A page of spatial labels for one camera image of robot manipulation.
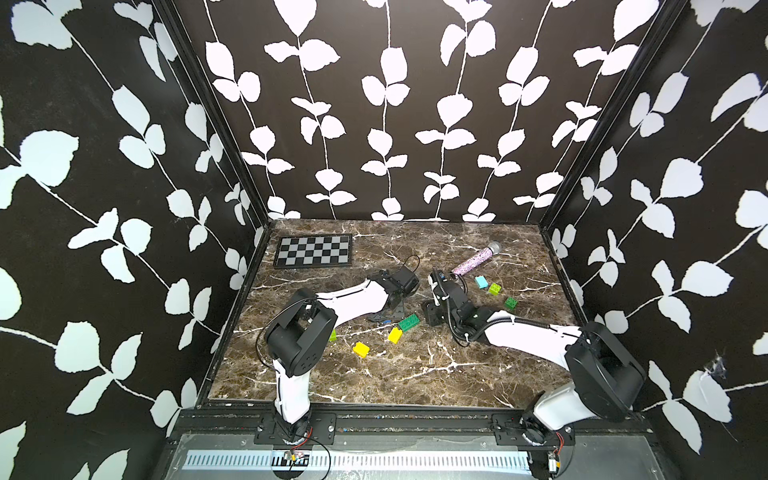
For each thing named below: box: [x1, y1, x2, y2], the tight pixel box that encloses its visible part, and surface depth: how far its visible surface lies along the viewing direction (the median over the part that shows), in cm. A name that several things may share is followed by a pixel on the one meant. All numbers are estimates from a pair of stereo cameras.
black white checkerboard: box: [274, 234, 353, 269], surface depth 109 cm
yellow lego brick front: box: [352, 342, 370, 359], surface depth 89 cm
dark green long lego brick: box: [397, 313, 420, 332], surface depth 94 cm
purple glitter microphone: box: [451, 241, 501, 276], surface depth 109 cm
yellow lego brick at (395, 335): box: [387, 327, 403, 344], surface depth 92 cm
